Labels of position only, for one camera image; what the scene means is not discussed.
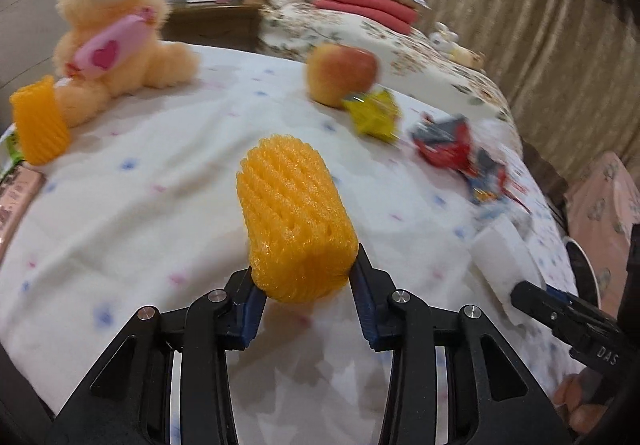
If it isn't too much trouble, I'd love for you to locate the white dotted bed sheet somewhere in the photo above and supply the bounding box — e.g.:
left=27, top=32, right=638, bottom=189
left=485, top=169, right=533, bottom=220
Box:
left=0, top=42, right=584, bottom=445

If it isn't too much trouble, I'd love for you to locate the white rabbit plush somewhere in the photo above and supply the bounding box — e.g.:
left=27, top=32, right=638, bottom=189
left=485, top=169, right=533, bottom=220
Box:
left=428, top=22, right=459, bottom=53

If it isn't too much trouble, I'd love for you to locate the floral quilt bed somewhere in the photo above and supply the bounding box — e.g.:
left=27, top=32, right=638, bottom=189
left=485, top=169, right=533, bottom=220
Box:
left=258, top=4, right=523, bottom=154

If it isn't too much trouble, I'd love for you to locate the red folded blanket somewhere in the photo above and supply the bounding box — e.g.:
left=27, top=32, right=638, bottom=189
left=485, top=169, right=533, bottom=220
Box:
left=314, top=0, right=419, bottom=34

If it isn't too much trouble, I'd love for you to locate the wooden nightstand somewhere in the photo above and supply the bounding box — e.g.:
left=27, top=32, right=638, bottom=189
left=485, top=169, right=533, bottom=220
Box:
left=162, top=3, right=260, bottom=53

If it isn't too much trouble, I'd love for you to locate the cartoon wrapper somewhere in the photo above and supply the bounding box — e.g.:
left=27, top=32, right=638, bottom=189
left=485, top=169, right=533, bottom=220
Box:
left=461, top=148, right=523, bottom=205

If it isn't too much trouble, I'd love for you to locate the black white trash bin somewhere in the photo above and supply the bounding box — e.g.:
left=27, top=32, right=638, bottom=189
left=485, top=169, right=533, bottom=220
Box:
left=563, top=237, right=601, bottom=309

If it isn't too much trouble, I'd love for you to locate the tan dog plush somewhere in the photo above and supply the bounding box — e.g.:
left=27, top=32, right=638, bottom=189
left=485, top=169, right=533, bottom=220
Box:
left=450, top=45, right=485, bottom=71

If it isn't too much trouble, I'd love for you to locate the beige teddy bear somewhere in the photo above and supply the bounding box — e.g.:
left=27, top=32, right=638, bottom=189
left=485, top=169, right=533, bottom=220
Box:
left=53, top=0, right=200, bottom=127

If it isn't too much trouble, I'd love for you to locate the yellow snack packet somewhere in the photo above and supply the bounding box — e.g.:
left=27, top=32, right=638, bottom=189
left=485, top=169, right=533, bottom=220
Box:
left=343, top=88, right=401, bottom=144

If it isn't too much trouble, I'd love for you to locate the beige patterned curtain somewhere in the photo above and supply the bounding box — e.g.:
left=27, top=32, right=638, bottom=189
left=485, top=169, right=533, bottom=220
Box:
left=420, top=0, right=639, bottom=196

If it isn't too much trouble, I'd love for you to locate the person's right hand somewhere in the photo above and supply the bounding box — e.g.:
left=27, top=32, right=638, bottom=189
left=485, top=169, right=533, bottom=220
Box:
left=552, top=368, right=608, bottom=435

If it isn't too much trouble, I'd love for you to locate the red apple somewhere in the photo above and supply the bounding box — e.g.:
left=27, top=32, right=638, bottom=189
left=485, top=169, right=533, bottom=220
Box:
left=306, top=43, right=380, bottom=109

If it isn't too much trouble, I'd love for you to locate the small green drink box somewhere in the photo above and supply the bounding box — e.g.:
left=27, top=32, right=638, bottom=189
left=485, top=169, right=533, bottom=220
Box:
left=0, top=124, right=24, bottom=180

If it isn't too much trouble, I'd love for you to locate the red snack bag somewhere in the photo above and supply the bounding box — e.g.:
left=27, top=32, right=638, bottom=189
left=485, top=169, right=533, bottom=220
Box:
left=410, top=114, right=472, bottom=172

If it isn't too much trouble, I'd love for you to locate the orange foam fruit net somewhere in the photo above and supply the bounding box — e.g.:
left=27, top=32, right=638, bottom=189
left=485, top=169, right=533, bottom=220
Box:
left=236, top=135, right=359, bottom=304

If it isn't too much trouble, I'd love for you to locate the pink heart cloth cover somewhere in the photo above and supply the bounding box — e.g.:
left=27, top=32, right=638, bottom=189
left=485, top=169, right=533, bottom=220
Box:
left=565, top=152, right=639, bottom=316

